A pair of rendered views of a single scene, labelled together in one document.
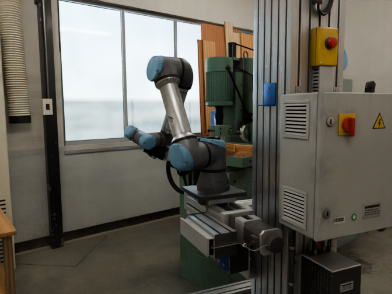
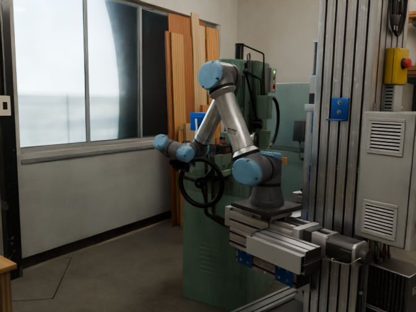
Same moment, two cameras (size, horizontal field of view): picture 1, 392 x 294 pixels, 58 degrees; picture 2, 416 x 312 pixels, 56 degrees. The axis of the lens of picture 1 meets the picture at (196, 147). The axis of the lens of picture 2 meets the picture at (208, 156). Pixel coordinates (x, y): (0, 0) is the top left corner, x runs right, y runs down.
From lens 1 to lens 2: 0.64 m
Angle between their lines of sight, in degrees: 16
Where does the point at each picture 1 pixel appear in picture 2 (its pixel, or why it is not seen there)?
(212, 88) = not seen: hidden behind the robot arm
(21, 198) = not seen: outside the picture
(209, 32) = (176, 23)
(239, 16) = (203, 7)
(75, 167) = (34, 179)
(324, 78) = (397, 96)
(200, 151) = (267, 165)
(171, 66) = (228, 73)
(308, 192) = (398, 205)
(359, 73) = not seen: hidden behind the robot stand
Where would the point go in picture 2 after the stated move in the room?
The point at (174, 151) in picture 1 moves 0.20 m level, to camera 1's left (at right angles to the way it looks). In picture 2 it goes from (242, 166) to (192, 168)
